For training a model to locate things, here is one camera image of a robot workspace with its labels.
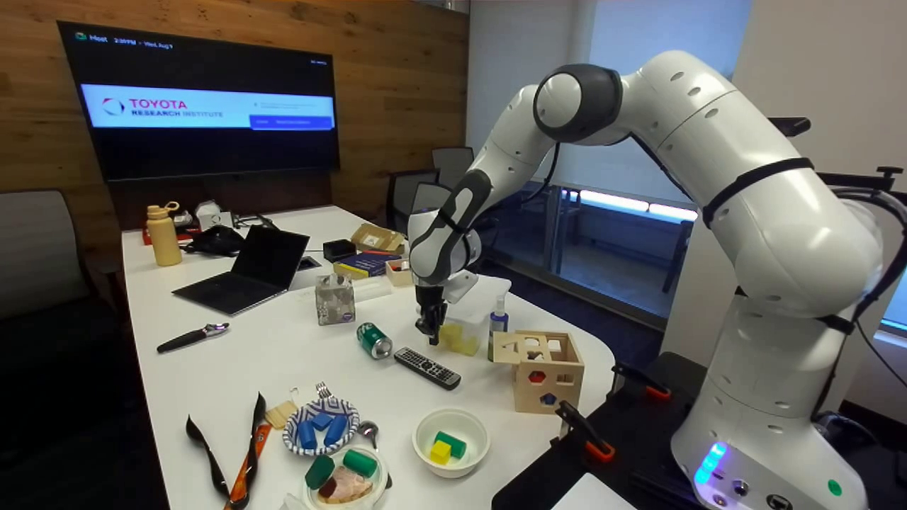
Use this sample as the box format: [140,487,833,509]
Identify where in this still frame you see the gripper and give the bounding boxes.
[415,283,449,348]

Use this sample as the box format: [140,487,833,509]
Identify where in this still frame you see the black remote control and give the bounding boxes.
[394,346,462,391]

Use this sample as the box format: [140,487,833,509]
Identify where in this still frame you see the clear plastic container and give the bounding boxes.
[439,276,512,357]

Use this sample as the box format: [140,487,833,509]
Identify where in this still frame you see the green can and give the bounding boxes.
[356,322,393,360]

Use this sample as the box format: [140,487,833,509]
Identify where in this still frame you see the small box of blocks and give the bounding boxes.
[384,258,416,288]

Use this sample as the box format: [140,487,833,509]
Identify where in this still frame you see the small spray bottle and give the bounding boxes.
[488,293,510,363]

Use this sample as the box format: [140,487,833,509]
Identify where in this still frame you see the white packet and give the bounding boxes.
[354,276,393,305]

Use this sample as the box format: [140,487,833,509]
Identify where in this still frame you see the blue book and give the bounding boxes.
[332,251,404,280]

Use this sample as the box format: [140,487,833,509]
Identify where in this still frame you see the patterned tissue box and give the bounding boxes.
[315,273,357,327]

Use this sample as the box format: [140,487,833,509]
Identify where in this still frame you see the white bowl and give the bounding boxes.
[412,409,491,479]

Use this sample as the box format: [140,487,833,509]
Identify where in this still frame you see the open cardboard box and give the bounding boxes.
[350,222,407,255]

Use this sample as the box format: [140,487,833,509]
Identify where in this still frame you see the metal spoon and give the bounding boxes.
[357,420,393,490]

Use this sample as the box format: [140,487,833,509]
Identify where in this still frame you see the blue patterned paper plate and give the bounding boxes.
[282,397,361,457]

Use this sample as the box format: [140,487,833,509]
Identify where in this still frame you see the wooden shape sorter cube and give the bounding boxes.
[492,330,586,415]

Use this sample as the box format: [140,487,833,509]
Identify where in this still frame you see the row of grey chairs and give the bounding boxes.
[385,146,477,236]

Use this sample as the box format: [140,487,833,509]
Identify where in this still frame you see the green cylinder block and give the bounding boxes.
[305,455,336,491]
[342,448,379,479]

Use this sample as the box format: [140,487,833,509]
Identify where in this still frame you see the clear plastic bowl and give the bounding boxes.
[303,446,390,510]

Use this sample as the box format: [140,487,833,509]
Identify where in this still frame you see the wooden clothespin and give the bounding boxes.
[265,387,300,431]

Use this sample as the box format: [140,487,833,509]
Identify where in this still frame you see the pink toy food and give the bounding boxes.
[317,467,374,506]

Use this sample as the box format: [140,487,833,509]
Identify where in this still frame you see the black laptop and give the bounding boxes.
[172,225,311,317]

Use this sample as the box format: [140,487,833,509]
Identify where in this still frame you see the black orange clamp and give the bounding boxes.
[612,361,672,402]
[554,400,616,464]

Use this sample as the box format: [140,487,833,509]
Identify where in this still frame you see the white paper sheet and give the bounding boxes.
[551,472,639,510]

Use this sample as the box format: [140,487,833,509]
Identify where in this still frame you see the black pouch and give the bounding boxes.
[185,225,246,258]

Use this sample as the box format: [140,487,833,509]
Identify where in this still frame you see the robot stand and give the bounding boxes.
[492,351,907,510]

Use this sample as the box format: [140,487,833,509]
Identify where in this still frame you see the white crumpled object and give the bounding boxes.
[194,200,235,232]

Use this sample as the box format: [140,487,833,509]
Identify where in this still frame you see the black tongs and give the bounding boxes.
[185,392,267,510]

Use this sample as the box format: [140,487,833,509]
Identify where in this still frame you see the red flat object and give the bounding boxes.
[141,225,201,247]

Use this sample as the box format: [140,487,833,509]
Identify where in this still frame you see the yellow water bottle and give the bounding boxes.
[146,201,184,268]

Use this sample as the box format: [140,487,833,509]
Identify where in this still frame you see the window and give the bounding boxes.
[567,0,753,213]

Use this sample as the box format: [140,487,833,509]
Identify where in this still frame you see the grey office chair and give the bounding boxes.
[0,189,111,323]

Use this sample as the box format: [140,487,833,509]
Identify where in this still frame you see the orange handled tool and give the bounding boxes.
[224,424,272,510]

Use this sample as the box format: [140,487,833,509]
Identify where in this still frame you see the black handled can opener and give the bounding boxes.
[156,323,231,355]

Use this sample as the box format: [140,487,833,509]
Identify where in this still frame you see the wall television screen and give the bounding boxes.
[57,20,342,184]

